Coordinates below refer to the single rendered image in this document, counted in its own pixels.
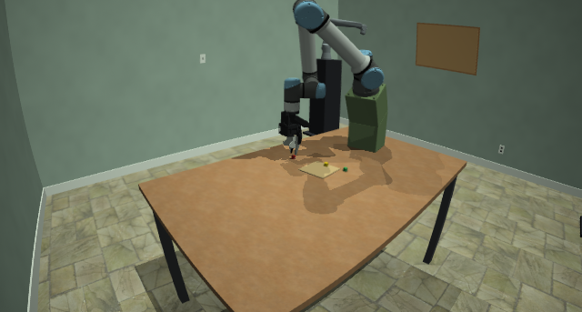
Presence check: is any translucent tan mat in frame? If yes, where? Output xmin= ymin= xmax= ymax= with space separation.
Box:
xmin=299 ymin=161 xmax=340 ymax=179

